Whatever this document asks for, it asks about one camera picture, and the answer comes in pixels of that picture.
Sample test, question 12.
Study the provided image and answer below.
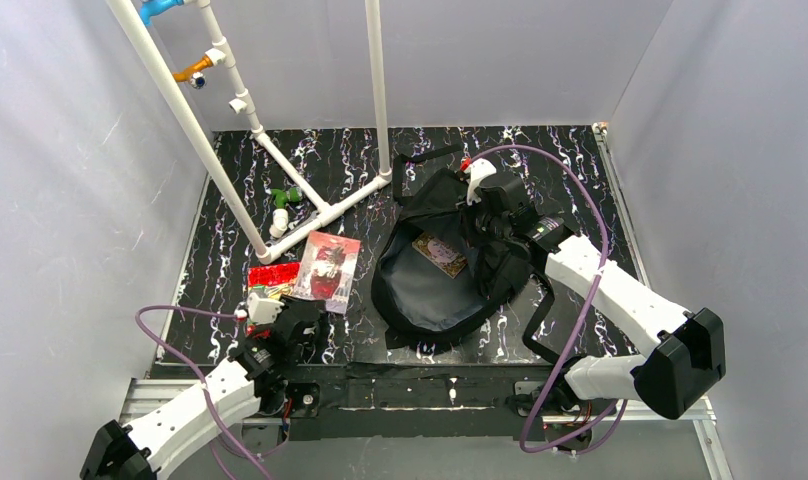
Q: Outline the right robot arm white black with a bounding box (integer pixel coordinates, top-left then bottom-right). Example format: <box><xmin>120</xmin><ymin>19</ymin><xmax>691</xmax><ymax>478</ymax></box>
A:
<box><xmin>460</xmin><ymin>159</ymin><xmax>726</xmax><ymax>420</ymax></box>

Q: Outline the green pipe valve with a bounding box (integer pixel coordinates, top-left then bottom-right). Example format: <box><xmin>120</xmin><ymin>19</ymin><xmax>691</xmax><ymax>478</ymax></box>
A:
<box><xmin>270</xmin><ymin>187</ymin><xmax>303</xmax><ymax>209</ymax></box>

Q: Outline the brown illustrated book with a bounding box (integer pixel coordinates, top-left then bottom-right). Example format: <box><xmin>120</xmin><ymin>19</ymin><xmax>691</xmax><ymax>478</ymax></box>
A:
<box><xmin>411</xmin><ymin>232</ymin><xmax>467</xmax><ymax>278</ymax></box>

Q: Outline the white PVC pipe frame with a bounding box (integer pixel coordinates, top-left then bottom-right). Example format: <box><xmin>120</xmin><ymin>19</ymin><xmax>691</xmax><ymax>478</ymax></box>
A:
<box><xmin>105</xmin><ymin>0</ymin><xmax>393</xmax><ymax>265</ymax></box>

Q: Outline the black mounting base plate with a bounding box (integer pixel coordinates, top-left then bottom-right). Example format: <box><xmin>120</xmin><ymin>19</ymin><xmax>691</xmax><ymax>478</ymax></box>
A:
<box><xmin>287</xmin><ymin>363</ymin><xmax>551</xmax><ymax>441</ymax></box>

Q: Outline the black student backpack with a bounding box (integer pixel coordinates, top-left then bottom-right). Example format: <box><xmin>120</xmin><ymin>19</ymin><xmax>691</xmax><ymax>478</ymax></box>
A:
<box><xmin>371</xmin><ymin>144</ymin><xmax>541</xmax><ymax>348</ymax></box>

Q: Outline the orange pipe valve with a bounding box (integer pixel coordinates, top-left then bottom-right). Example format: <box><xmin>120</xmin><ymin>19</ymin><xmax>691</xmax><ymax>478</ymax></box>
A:
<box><xmin>172</xmin><ymin>55</ymin><xmax>213</xmax><ymax>90</ymax></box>

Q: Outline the blue pipe valve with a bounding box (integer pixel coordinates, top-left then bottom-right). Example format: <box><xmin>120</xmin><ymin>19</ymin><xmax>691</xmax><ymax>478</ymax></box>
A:
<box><xmin>138</xmin><ymin>0</ymin><xmax>186</xmax><ymax>26</ymax></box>

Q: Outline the red patterned book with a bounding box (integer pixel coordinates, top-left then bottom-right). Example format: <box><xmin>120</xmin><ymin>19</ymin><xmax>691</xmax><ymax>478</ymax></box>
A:
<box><xmin>247</xmin><ymin>262</ymin><xmax>300</xmax><ymax>288</ymax></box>

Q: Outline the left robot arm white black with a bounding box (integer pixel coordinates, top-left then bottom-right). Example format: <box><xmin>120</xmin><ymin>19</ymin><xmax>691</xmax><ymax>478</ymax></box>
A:
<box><xmin>79</xmin><ymin>293</ymin><xmax>327</xmax><ymax>479</ymax></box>

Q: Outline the pink comic book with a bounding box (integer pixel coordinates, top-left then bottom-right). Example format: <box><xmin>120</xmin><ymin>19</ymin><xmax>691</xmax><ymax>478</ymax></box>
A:
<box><xmin>291</xmin><ymin>231</ymin><xmax>361</xmax><ymax>315</ymax></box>

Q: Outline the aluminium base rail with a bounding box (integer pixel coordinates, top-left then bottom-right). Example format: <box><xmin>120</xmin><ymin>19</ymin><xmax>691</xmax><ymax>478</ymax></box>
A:
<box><xmin>120</xmin><ymin>364</ymin><xmax>733</xmax><ymax>479</ymax></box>

